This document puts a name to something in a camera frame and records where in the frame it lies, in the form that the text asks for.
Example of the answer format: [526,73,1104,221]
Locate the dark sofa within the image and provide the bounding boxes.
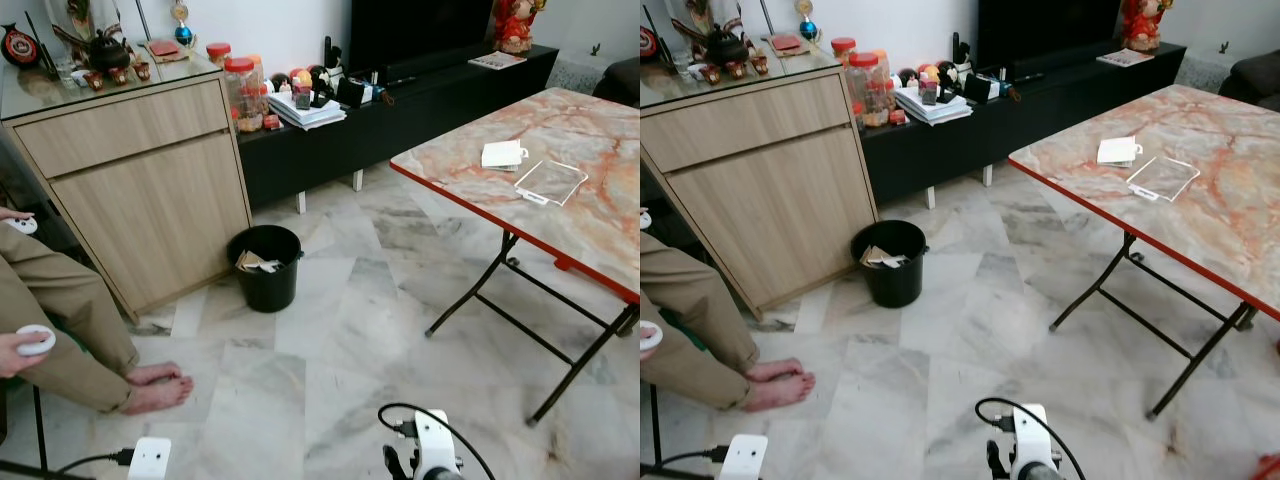
[1220,50,1280,112]
[592,57,641,107]

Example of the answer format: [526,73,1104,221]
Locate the black teapot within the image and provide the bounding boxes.
[706,29,751,67]
[88,35,133,73]

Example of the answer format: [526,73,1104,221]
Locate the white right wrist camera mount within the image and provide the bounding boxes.
[1010,403,1057,480]
[412,408,462,480]

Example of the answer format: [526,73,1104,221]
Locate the black low tv console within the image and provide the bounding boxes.
[237,45,559,213]
[860,42,1187,209]

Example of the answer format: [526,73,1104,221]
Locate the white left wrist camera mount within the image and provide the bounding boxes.
[128,437,172,480]
[720,434,769,480]

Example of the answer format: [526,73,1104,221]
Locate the grey speckled side table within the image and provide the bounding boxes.
[1174,41,1243,94]
[547,44,623,97]

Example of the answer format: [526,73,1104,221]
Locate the marble pattern folding table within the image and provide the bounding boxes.
[1008,84,1280,421]
[390,87,641,426]

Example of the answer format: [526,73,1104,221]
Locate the light wooden cabinet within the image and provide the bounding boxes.
[640,50,880,319]
[0,55,253,321]

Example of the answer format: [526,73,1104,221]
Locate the black plastic rubbish bin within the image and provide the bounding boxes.
[227,225,304,313]
[851,220,929,309]

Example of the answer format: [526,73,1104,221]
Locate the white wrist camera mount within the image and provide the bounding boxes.
[412,408,462,480]
[1010,403,1057,480]
[720,434,769,480]
[128,437,172,480]

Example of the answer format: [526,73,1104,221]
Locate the clear plastic container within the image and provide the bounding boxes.
[1126,155,1201,203]
[514,160,589,208]

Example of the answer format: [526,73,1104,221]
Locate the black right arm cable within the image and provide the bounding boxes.
[975,397,1089,480]
[378,403,497,480]

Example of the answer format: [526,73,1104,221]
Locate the person in khaki trousers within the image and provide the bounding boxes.
[0,222,196,416]
[640,232,817,413]

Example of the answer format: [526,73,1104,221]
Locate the black television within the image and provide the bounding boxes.
[348,0,506,77]
[976,0,1123,72]

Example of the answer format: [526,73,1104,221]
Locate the glass vase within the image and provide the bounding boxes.
[68,0,123,43]
[688,0,741,37]

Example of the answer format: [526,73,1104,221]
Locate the red figurine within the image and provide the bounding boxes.
[1118,0,1176,53]
[490,0,547,55]

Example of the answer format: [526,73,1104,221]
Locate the large red lid plastic jar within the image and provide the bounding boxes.
[223,57,267,133]
[848,52,892,129]

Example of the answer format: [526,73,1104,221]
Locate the white paper stack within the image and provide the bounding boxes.
[893,85,973,126]
[266,90,347,131]

